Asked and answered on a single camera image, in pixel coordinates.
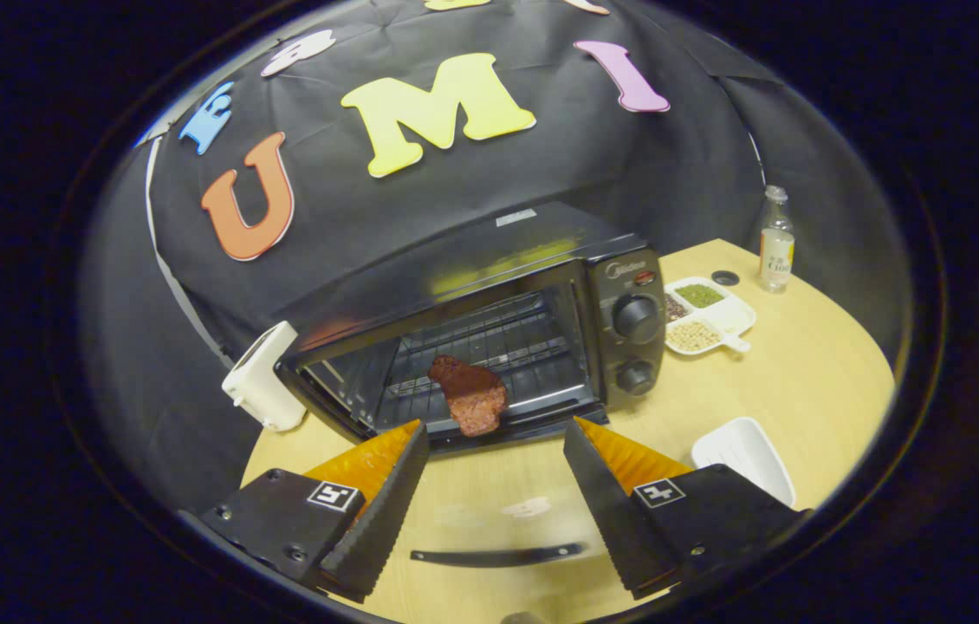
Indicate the clear glass bottle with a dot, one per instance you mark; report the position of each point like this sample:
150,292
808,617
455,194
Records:
776,256

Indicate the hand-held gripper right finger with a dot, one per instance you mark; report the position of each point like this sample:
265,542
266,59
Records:
615,520

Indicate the reddish brown meat piece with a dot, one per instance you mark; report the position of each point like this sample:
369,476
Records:
472,399

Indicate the black toaster oven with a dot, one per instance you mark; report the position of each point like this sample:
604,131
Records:
602,347

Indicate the small black round cap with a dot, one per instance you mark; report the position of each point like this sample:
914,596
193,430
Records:
725,277

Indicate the white divided dish with beans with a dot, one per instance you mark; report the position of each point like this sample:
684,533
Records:
728,316

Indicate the white rectangular tray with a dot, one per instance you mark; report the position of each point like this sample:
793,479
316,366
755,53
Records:
745,455

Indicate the white toaster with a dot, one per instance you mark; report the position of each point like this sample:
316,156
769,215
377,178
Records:
260,390

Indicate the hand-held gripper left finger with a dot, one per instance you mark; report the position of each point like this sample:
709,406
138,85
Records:
381,524

